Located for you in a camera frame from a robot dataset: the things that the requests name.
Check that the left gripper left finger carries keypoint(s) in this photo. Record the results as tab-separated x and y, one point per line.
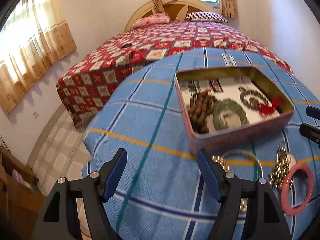
58	218

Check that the paper sheet in tin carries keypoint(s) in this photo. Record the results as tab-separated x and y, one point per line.
239	89

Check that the blue plaid tablecloth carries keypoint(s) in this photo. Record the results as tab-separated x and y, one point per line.
161	194

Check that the green jade bangle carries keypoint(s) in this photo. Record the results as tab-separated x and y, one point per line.
229	114

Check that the gold pocket watch with chain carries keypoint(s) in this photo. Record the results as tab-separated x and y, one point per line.
284	162

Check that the pink bangle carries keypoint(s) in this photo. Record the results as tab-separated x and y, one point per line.
288	209

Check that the plaid checked pillow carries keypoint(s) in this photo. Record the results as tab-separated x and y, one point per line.
206	17

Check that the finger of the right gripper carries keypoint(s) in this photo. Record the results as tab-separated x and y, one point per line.
310	132
313	112

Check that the white wall socket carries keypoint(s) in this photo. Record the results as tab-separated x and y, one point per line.
35	115

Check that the pink metal tin box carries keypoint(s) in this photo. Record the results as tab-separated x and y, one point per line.
233	136

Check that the small black ring object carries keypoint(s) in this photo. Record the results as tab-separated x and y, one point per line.
126	45

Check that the pink floral pillow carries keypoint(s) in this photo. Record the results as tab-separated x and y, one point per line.
151	20

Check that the coin charm with red tassel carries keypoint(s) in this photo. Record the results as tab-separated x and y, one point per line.
264	109

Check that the cream wooden headboard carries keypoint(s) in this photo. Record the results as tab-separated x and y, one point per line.
177	10

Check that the brown wooden bead mala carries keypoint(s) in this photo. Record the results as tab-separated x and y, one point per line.
201	106

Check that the left beige curtain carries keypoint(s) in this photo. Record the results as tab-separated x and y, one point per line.
34	37

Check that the wooden side cabinet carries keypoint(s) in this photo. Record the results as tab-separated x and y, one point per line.
20	205

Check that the thin silver bangle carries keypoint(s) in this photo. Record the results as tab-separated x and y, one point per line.
246	154

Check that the red patterned bedspread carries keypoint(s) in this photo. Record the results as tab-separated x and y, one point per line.
87	86

